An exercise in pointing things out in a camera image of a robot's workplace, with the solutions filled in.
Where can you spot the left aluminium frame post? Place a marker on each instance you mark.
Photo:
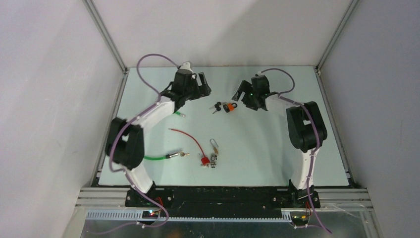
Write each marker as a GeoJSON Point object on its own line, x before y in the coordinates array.
{"type": "Point", "coordinates": [105, 34]}

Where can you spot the black keys bunch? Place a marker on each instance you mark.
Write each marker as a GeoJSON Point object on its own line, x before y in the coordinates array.
{"type": "Point", "coordinates": [217, 107]}

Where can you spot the slotted cable duct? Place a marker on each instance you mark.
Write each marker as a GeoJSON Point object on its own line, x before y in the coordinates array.
{"type": "Point", "coordinates": [141, 215]}

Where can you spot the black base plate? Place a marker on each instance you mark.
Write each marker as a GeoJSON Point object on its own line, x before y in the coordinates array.
{"type": "Point", "coordinates": [228, 201]}

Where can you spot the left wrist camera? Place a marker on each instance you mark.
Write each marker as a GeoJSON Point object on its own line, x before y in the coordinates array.
{"type": "Point", "coordinates": [186, 67]}

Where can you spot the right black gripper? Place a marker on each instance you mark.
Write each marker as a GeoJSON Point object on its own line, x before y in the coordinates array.
{"type": "Point", "coordinates": [245, 86]}

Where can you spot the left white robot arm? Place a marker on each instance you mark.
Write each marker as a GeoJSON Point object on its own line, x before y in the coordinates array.
{"type": "Point", "coordinates": [125, 145]}

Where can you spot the aluminium frame post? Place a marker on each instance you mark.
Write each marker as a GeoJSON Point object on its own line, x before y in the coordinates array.
{"type": "Point", "coordinates": [105, 34]}
{"type": "Point", "coordinates": [336, 35]}

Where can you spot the right aluminium frame post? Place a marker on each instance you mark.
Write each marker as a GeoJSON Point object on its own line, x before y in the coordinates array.
{"type": "Point", "coordinates": [336, 35]}

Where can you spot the small brass padlock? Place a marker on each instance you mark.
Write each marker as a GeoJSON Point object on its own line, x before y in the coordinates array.
{"type": "Point", "coordinates": [214, 146]}

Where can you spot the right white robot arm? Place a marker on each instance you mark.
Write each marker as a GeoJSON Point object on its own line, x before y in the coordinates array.
{"type": "Point", "coordinates": [306, 128]}

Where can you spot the orange padlock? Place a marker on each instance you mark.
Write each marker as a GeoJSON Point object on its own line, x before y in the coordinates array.
{"type": "Point", "coordinates": [229, 107]}

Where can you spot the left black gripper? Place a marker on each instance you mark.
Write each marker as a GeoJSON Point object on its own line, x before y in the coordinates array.
{"type": "Point", "coordinates": [201, 91]}

